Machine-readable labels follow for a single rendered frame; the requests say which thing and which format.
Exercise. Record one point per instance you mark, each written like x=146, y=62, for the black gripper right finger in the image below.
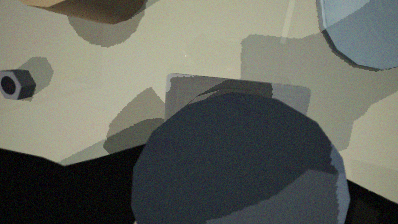
x=367, y=207

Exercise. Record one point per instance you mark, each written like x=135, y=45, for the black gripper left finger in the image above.
x=95, y=191

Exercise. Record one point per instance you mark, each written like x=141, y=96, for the dark grey hex nut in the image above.
x=16, y=84

